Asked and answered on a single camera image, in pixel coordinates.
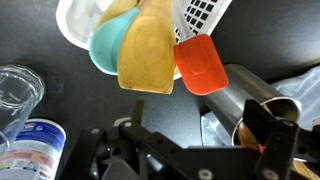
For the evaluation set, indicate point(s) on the teal silicone spoon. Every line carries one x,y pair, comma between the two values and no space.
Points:
106,46

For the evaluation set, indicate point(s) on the small light wooden spoon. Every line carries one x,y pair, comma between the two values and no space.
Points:
115,11

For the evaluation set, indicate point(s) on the clear glass measuring cup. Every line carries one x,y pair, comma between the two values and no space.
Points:
18,90

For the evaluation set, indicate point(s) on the round black wooden table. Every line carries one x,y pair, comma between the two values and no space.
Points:
266,30

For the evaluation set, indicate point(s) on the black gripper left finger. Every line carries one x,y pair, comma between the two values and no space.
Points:
146,140

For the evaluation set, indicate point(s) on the stainless steel utensil holder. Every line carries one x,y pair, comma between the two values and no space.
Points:
240,90

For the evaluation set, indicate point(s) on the dark brown wooden spoon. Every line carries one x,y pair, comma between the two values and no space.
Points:
247,136

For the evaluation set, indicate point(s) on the red silicone spatula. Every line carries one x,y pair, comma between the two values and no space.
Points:
200,65

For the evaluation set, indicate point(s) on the light wooden spatula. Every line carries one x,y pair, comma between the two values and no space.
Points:
148,53

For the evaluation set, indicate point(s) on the white wipes canister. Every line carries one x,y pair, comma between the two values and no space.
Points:
33,150

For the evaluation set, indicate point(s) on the white plastic basket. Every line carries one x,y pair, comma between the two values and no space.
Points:
76,23

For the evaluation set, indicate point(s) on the light blue cloth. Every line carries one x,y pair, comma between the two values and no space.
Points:
300,90

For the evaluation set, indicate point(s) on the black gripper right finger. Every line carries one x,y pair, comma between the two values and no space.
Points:
276,150

